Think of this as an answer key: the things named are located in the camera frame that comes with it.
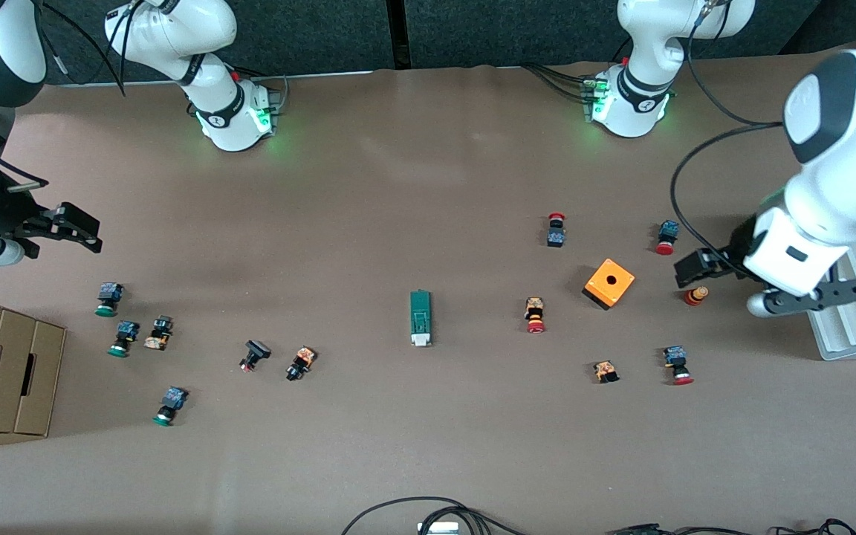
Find red push button blue block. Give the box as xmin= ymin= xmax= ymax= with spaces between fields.
xmin=662 ymin=346 xmax=695 ymax=386
xmin=654 ymin=220 xmax=680 ymax=256

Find green push button blue block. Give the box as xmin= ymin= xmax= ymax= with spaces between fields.
xmin=152 ymin=386 xmax=189 ymax=428
xmin=95 ymin=282 xmax=125 ymax=318
xmin=108 ymin=320 xmax=140 ymax=358

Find brown cardboard box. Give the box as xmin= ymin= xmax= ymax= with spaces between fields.
xmin=0 ymin=291 xmax=67 ymax=438

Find black square button red base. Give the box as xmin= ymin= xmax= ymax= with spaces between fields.
xmin=239 ymin=340 xmax=273 ymax=373

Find black push button orange block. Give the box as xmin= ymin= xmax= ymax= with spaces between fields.
xmin=285 ymin=346 xmax=318 ymax=383

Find brown paper table cover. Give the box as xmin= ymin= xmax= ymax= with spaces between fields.
xmin=0 ymin=41 xmax=856 ymax=535

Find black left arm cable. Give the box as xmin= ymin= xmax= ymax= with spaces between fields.
xmin=669 ymin=30 xmax=787 ymax=262

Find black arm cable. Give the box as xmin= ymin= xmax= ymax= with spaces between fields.
xmin=669 ymin=30 xmax=787 ymax=262
xmin=38 ymin=0 xmax=135 ymax=96

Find orange button enclosure box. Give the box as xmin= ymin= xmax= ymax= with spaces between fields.
xmin=582 ymin=258 xmax=636 ymax=311

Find black switch orange block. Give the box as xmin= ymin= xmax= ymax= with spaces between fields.
xmin=143 ymin=316 xmax=175 ymax=351

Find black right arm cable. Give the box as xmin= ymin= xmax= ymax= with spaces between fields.
xmin=38 ymin=0 xmax=135 ymax=96

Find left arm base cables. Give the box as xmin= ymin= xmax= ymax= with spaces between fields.
xmin=523 ymin=63 xmax=594 ymax=103

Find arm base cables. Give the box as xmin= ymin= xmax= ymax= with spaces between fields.
xmin=523 ymin=63 xmax=594 ymax=103
xmin=235 ymin=65 xmax=289 ymax=116

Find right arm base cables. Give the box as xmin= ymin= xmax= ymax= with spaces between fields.
xmin=235 ymin=65 xmax=289 ymax=116

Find black cable bundle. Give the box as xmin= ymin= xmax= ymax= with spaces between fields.
xmin=606 ymin=518 xmax=856 ymax=535

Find black looped cable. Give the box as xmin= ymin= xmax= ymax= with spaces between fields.
xmin=341 ymin=496 xmax=529 ymax=535

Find black panel divider post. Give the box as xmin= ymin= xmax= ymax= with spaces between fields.
xmin=387 ymin=0 xmax=410 ymax=70

